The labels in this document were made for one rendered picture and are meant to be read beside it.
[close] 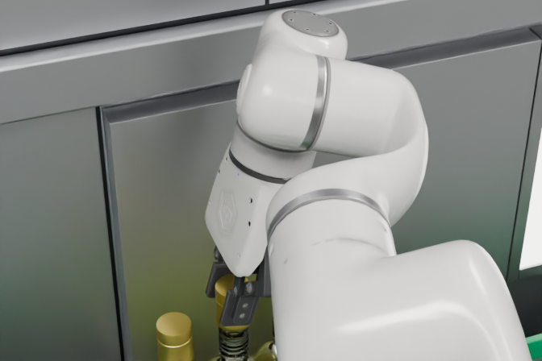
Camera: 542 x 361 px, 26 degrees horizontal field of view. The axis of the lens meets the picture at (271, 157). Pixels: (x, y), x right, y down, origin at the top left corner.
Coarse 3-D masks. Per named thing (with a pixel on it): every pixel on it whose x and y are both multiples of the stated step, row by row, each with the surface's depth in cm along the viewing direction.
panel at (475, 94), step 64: (384, 64) 120; (448, 64) 121; (512, 64) 125; (128, 128) 112; (192, 128) 114; (448, 128) 126; (512, 128) 130; (128, 192) 116; (192, 192) 119; (448, 192) 132; (512, 192) 135; (128, 256) 121; (192, 256) 124; (512, 256) 141; (128, 320) 125; (192, 320) 129; (256, 320) 132
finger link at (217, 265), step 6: (216, 264) 111; (222, 264) 112; (216, 270) 111; (222, 270) 112; (228, 270) 112; (210, 276) 112; (216, 276) 112; (210, 282) 112; (210, 288) 113; (210, 294) 113
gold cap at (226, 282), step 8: (224, 280) 111; (232, 280) 111; (248, 280) 111; (216, 288) 110; (224, 288) 110; (216, 296) 111; (224, 296) 110; (216, 304) 111; (216, 312) 112; (216, 320) 112; (224, 328) 112; (232, 328) 112; (240, 328) 112
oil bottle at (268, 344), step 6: (270, 342) 120; (264, 348) 119; (270, 348) 119; (258, 354) 120; (264, 354) 119; (270, 354) 118; (276, 354) 118; (258, 360) 120; (264, 360) 118; (270, 360) 118; (276, 360) 117
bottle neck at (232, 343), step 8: (224, 336) 113; (232, 336) 113; (240, 336) 113; (248, 336) 115; (224, 344) 114; (232, 344) 113; (240, 344) 114; (248, 344) 116; (224, 352) 114; (232, 352) 114; (240, 352) 114; (224, 360) 115; (232, 360) 115; (240, 360) 115; (248, 360) 117
